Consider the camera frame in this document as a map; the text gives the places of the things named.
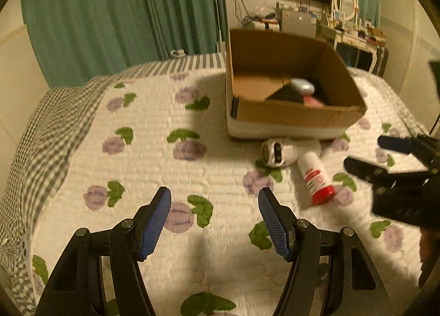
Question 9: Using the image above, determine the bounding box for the grey gingham bedsheet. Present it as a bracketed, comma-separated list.
[0, 51, 228, 316]

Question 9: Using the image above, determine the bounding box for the hanging black cable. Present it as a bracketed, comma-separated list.
[234, 0, 255, 24]

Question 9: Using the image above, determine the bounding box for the white round vanity mirror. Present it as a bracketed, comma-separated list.
[331, 0, 360, 23]

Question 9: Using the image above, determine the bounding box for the white floral quilt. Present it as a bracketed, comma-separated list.
[29, 58, 430, 316]

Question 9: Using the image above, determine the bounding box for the cardboard box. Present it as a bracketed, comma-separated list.
[225, 28, 368, 140]

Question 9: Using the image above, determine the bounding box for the white bottle with red cap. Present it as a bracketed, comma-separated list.
[296, 152, 335, 206]

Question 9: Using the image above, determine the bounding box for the black object in box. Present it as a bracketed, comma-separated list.
[265, 84, 329, 105]

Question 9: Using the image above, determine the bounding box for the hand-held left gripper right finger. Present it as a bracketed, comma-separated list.
[258, 188, 401, 316]

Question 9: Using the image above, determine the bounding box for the white handheld electric device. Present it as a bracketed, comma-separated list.
[261, 139, 322, 168]

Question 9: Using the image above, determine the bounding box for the silver laptop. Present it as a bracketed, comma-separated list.
[281, 10, 317, 38]

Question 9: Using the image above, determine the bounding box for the pink packet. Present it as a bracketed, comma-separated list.
[302, 95, 325, 108]

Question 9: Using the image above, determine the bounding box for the silver blue bottle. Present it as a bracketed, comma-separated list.
[290, 78, 316, 94]

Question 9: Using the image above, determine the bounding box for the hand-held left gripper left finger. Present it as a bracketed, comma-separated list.
[35, 186, 172, 316]

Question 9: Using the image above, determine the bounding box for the white dressing table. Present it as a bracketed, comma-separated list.
[320, 23, 390, 74]

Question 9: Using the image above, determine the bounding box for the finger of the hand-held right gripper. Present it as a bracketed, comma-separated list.
[377, 134, 434, 166]
[344, 157, 432, 196]

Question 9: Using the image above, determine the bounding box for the wide green curtain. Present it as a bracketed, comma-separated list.
[21, 0, 227, 89]

